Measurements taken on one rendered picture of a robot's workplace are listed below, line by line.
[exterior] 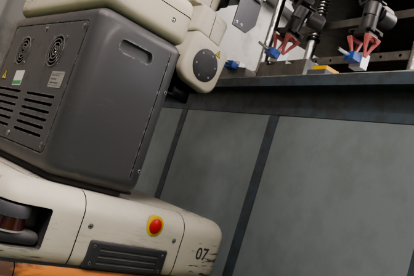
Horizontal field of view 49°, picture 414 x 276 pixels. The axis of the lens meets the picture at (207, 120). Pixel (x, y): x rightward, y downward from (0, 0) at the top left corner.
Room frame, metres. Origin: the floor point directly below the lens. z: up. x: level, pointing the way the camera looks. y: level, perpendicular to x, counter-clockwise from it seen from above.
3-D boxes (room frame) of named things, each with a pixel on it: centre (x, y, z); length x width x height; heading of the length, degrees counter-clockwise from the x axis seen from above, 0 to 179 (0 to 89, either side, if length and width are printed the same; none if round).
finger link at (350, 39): (1.53, -0.43, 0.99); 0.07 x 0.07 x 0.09; 31
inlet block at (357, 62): (1.50, -0.40, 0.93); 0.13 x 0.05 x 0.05; 122
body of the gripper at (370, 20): (1.52, -0.43, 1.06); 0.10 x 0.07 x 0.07; 31
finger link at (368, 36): (1.51, -0.44, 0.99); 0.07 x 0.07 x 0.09; 31
